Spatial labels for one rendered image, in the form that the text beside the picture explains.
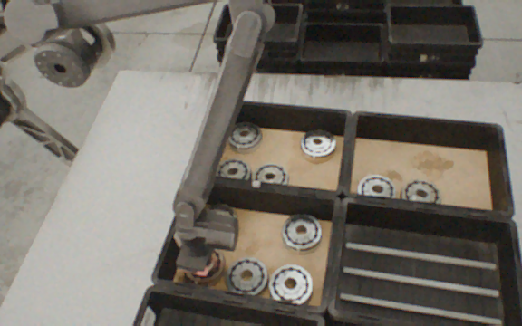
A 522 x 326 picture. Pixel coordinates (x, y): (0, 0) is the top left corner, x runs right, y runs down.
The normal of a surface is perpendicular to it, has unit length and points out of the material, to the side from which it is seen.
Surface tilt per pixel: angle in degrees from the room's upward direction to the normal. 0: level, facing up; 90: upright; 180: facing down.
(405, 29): 0
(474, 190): 0
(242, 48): 63
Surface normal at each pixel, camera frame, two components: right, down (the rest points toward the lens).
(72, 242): -0.08, -0.62
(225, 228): -0.16, 0.44
